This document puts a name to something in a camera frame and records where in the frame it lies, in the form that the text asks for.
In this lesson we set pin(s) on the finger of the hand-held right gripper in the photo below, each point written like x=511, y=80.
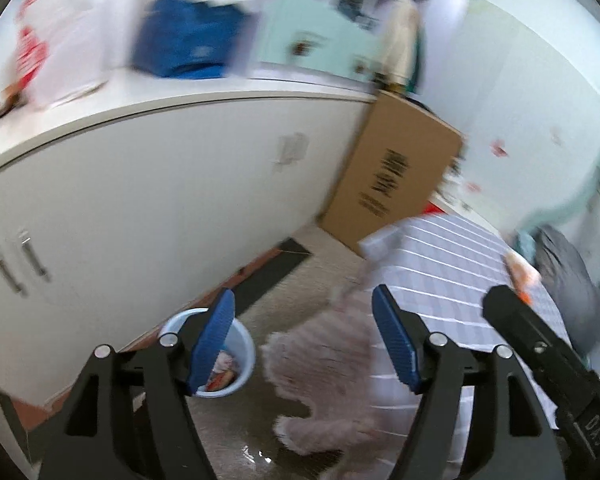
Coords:
x=535, y=340

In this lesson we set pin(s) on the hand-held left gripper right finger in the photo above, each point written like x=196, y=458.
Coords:
x=395, y=340

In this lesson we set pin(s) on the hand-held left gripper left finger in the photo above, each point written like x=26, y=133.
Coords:
x=215, y=335

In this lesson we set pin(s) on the light blue waste bin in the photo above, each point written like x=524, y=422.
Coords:
x=243, y=355

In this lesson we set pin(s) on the grey clothing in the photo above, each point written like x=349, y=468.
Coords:
x=565, y=280

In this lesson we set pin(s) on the pink fluffy blanket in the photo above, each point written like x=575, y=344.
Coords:
x=325, y=360

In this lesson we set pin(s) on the black floor strip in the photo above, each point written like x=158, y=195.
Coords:
x=275, y=272

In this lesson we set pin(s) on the grey checked bedsheet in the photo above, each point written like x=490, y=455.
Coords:
x=455, y=270

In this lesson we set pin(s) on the teal cloth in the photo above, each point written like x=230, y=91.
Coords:
x=525, y=244

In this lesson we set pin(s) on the small red object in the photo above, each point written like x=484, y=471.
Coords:
x=432, y=207

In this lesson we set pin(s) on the white cabinet with counter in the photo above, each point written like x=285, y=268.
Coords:
x=155, y=185

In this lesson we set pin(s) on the pink butterfly sticker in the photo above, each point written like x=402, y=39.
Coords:
x=473, y=187
x=500, y=148

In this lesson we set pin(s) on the tall cardboard box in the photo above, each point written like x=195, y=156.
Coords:
x=390, y=175

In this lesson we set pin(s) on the pile of clothes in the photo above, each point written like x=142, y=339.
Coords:
x=455, y=176

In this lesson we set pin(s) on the pale butterfly sticker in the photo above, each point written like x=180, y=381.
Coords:
x=557, y=136

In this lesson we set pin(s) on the white wardrobe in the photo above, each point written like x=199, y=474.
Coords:
x=520, y=85

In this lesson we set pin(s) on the dark green hanging garment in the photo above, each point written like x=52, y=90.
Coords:
x=420, y=55

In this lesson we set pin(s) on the beige hanging jacket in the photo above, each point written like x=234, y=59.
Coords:
x=400, y=45

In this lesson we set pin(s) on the blue plastic bag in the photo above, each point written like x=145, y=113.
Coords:
x=190, y=35

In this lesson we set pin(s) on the colourful packet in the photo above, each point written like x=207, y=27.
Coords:
x=0, y=107

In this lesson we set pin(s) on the mint green drawer cabinet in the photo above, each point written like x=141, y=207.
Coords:
x=305, y=25

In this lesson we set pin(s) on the white bag with red print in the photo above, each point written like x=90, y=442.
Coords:
x=65, y=35

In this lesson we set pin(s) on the mint green bed frame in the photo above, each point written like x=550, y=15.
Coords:
x=580, y=200

